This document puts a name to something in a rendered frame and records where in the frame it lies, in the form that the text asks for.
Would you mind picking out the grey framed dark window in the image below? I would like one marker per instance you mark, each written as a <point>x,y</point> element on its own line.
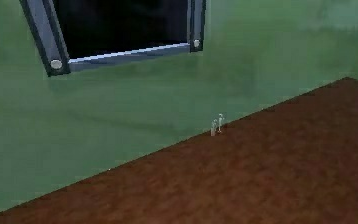
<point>120,26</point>

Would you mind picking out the small pale thin post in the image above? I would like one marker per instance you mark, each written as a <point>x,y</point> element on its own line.
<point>213,128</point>
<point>220,122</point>

